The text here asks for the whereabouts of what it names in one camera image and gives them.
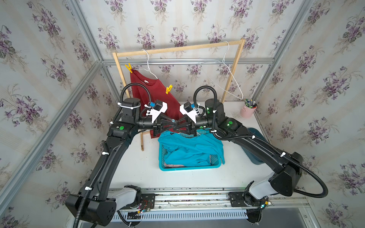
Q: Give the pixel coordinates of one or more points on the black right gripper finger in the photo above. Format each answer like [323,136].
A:
[183,122]
[181,130]

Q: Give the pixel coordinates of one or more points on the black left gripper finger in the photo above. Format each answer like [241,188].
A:
[167,120]
[168,128]

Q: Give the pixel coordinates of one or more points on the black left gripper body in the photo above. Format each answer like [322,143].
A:
[156,126]

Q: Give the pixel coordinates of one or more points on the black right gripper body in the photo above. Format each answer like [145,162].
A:
[194,128]

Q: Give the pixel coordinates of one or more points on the turquoise t-shirt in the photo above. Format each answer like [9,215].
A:
[194,148]

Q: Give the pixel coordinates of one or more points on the pink t-shirt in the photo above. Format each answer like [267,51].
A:
[213,158]

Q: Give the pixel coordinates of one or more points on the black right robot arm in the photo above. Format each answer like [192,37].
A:
[207,112]

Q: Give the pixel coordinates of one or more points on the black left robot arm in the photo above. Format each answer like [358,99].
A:
[92,203]

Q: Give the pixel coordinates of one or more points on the white hanger under red shirt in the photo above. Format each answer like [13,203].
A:
[147,69]

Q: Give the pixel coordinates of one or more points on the dark red t-shirt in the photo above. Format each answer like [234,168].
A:
[157,92]

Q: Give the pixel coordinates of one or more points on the yellow clothespin right on red shirt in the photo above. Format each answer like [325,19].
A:
[168,89]

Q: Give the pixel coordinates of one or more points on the yellow clothespin on red shirt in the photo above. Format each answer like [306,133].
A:
[168,89]
[129,67]

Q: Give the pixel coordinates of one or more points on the teal plastic laundry basket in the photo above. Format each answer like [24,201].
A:
[189,165]

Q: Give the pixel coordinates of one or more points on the pink metal pen bucket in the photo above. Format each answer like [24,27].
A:
[249,108]

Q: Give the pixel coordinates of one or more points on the yellow clothespin left on red shirt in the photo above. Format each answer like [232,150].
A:
[129,67]

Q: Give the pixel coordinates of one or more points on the dark teal plastic tub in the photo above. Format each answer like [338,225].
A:
[251,151]

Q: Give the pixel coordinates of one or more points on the wooden clothes rack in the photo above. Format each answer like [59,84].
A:
[185,74]

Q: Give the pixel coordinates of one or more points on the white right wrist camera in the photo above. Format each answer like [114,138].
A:
[189,110]

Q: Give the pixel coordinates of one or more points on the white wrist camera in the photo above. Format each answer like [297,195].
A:
[154,109]
[189,110]

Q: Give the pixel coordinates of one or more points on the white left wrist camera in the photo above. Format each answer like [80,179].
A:
[154,109]

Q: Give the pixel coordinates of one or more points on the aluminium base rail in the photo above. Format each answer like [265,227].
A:
[174,204]

